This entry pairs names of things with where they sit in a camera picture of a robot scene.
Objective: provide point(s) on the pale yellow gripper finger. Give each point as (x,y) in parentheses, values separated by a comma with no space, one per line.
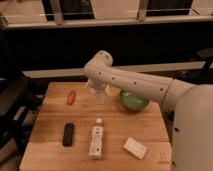
(88,85)
(107,90)

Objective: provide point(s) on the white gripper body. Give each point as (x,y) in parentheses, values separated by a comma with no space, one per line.
(97,87)

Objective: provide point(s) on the orange red pepper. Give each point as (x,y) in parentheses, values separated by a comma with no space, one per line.
(71,97)

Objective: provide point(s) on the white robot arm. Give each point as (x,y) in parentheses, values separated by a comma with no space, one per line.
(192,105)

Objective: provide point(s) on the white sponge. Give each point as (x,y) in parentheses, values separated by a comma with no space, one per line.
(136,148)

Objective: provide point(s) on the clear plastic cup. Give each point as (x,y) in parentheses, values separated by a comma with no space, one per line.
(100,98)

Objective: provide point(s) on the green bowl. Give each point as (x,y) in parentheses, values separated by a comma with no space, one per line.
(132,102)

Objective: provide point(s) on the white plastic bottle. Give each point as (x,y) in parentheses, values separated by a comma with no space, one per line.
(95,150)

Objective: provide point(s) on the black rectangular remote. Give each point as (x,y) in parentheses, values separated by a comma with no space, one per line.
(68,134)

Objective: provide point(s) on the black chair left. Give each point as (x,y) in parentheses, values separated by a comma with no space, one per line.
(15,102)

